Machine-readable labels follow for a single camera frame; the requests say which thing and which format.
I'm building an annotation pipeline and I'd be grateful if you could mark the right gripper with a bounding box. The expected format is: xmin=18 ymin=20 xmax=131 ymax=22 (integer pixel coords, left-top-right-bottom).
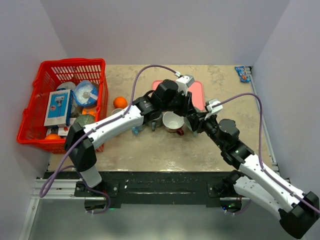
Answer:
xmin=188 ymin=111 xmax=226 ymax=149

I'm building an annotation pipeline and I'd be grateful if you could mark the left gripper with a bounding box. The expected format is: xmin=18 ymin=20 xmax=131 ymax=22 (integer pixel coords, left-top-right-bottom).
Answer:
xmin=161 ymin=88 xmax=196 ymax=117

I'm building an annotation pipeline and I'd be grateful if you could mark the dark red mug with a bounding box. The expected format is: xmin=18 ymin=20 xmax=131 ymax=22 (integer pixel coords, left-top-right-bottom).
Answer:
xmin=162 ymin=111 xmax=185 ymax=136

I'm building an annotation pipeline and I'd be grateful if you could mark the grey-blue mug front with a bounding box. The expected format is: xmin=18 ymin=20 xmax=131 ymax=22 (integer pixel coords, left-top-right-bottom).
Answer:
xmin=147 ymin=118 xmax=163 ymax=132

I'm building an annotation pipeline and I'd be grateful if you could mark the blue butterfly mug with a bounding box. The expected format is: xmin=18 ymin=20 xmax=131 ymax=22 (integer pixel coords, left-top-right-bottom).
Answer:
xmin=131 ymin=124 xmax=146 ymax=136

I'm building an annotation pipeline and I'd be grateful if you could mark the white speckled mug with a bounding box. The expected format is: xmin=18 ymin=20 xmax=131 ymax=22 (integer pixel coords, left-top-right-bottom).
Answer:
xmin=111 ymin=108 xmax=122 ymax=115

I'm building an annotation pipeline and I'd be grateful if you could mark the small teal mug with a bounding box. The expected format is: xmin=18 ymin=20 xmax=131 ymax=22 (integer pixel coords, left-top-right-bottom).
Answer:
xmin=184 ymin=107 xmax=201 ymax=138

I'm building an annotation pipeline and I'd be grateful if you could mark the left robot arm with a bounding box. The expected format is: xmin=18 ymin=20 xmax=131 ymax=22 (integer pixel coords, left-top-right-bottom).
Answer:
xmin=64 ymin=75 xmax=195 ymax=196

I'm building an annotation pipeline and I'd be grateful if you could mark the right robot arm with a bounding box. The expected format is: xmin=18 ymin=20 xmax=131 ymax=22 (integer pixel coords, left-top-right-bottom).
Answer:
xmin=185 ymin=112 xmax=320 ymax=239

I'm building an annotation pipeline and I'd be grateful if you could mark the pink tray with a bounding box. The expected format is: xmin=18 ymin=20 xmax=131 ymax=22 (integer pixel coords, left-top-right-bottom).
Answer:
xmin=153 ymin=81 xmax=205 ymax=111

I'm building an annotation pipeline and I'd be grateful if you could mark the orange fruit on table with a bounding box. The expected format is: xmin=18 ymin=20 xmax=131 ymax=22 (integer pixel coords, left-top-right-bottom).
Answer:
xmin=113 ymin=96 xmax=128 ymax=109

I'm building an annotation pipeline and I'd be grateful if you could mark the blue snack packet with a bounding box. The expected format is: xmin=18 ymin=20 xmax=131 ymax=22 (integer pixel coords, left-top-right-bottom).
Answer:
xmin=234 ymin=66 xmax=251 ymax=83

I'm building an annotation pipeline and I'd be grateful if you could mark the blue white plastic bag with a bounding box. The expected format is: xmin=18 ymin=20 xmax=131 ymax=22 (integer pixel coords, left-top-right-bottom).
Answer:
xmin=73 ymin=80 xmax=99 ymax=107

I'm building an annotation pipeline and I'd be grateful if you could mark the green melon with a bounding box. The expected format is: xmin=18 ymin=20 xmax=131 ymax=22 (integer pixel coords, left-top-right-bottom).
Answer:
xmin=73 ymin=114 xmax=95 ymax=127

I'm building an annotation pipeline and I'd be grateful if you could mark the round tin can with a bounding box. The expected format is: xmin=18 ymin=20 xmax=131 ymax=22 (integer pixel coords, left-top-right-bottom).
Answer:
xmin=56 ymin=81 xmax=76 ymax=91

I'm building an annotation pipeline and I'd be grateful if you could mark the blue product box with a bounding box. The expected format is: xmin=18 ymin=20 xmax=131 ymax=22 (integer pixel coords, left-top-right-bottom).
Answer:
xmin=43 ymin=89 xmax=73 ymax=128

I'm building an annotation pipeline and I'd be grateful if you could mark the red plastic basket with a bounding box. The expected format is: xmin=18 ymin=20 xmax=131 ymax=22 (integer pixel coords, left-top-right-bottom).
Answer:
xmin=16 ymin=58 xmax=109 ymax=154

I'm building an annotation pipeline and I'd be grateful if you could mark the orange fruit in basket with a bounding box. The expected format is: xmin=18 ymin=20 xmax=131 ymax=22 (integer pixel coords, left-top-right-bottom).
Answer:
xmin=44 ymin=133 xmax=62 ymax=141

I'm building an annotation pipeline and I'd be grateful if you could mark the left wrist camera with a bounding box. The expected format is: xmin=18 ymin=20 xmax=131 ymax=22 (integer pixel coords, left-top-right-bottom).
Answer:
xmin=175 ymin=74 xmax=195 ymax=96

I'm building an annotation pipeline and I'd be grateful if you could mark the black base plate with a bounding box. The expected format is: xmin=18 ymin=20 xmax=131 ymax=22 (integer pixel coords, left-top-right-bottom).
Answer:
xmin=73 ymin=171 xmax=251 ymax=213

